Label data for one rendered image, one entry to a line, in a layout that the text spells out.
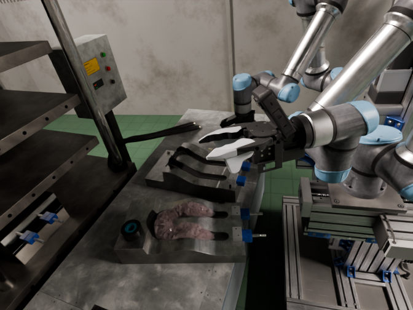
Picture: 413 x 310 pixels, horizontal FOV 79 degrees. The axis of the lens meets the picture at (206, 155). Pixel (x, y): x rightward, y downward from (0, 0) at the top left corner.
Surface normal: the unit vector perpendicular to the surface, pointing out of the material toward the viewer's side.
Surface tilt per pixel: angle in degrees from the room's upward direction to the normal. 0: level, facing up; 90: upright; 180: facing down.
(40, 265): 0
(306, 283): 0
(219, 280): 0
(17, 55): 90
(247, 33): 90
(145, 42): 90
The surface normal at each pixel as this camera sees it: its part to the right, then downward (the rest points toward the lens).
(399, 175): -0.91, 0.29
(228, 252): -0.11, -0.79
